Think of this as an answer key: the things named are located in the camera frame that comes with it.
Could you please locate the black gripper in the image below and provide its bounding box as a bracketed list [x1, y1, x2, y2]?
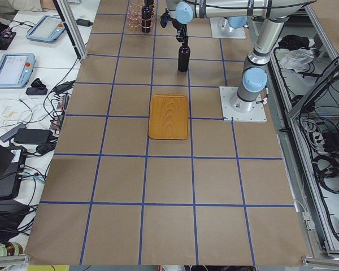
[172, 22, 188, 47]

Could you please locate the dark wine bottle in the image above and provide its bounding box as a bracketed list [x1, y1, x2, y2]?
[178, 45, 190, 72]
[141, 0, 154, 33]

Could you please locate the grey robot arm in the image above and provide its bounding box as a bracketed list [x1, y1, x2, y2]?
[160, 0, 312, 113]
[218, 16, 247, 34]

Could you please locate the dark wine bottle in basket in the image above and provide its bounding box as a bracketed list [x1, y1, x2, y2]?
[141, 0, 154, 33]

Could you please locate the wooden rectangular tray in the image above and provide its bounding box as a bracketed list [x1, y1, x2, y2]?
[148, 94, 189, 140]

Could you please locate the crumpled white cloth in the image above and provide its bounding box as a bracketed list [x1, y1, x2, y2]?
[279, 49, 314, 72]

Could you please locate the blue teach pendant far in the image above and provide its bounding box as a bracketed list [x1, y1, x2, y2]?
[26, 15, 65, 43]

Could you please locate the blue teach pendant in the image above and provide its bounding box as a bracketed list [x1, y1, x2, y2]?
[0, 53, 36, 89]
[26, 15, 65, 43]

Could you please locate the blue teach pendant near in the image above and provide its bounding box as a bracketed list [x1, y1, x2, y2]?
[0, 53, 36, 89]

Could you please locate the black power adapter brick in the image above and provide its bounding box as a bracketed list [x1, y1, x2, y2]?
[14, 128, 53, 145]

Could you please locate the black laptop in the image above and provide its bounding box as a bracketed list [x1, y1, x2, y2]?
[0, 145, 27, 200]

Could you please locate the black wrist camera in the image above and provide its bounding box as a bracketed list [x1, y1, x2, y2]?
[160, 9, 171, 28]

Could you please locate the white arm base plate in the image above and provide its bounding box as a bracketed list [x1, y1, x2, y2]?
[219, 86, 267, 123]
[210, 16, 247, 39]

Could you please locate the copper wire bottle basket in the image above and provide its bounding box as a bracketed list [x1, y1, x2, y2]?
[127, 0, 155, 31]

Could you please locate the aluminium frame post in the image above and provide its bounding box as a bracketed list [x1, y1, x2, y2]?
[53, 0, 88, 61]

